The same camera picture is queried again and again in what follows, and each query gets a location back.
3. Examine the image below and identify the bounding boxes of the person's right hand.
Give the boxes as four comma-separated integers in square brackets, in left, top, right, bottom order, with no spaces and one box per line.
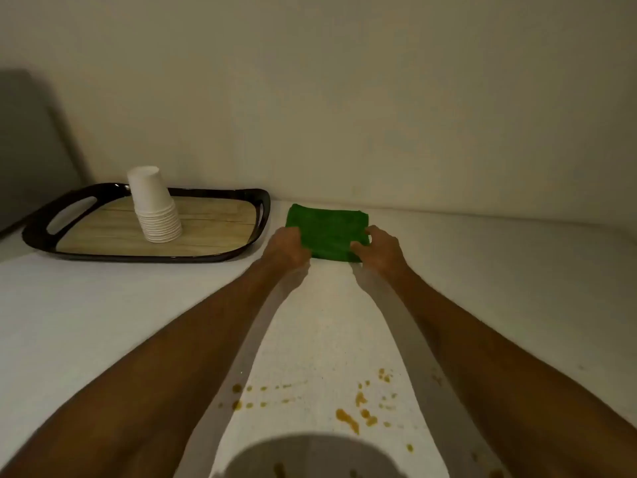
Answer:
[349,224,410,279]

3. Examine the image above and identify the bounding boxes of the person's left hand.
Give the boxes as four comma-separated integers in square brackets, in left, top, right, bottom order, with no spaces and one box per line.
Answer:
[262,226,313,272]

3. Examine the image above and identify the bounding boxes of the green cleaning cloth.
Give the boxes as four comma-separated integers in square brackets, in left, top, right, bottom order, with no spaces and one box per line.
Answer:
[285,203,371,263]

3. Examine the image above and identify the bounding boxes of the person's left forearm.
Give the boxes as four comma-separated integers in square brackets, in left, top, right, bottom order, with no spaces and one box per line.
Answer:
[0,259,310,478]

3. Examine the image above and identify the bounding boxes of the person's right forearm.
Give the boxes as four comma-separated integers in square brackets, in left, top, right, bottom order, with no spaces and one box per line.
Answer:
[354,266,637,478]

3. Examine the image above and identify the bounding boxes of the black tray with wooden base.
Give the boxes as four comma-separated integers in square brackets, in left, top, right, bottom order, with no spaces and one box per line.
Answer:
[22,182,271,264]

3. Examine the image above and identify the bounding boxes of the stack of white paper cups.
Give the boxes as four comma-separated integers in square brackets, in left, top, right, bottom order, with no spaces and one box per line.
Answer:
[126,166,183,244]

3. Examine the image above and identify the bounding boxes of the brown sauce spill stains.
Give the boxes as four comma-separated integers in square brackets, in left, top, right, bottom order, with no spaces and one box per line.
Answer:
[217,368,504,478]

